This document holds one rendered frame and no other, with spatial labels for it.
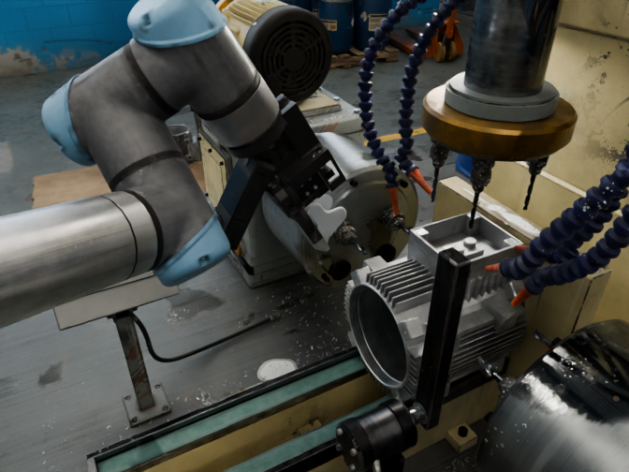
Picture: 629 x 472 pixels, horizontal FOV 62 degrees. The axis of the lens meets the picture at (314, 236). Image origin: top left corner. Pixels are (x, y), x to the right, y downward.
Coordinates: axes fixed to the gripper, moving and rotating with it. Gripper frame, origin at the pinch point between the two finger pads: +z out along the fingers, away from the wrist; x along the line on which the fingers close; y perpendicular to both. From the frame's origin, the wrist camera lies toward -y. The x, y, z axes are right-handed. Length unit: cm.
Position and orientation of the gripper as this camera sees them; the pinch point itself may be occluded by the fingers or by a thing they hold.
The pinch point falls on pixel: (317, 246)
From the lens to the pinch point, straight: 69.4
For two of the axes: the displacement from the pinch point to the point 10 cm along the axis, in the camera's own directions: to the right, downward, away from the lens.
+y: 7.6, -6.4, 0.6
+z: 4.4, 5.9, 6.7
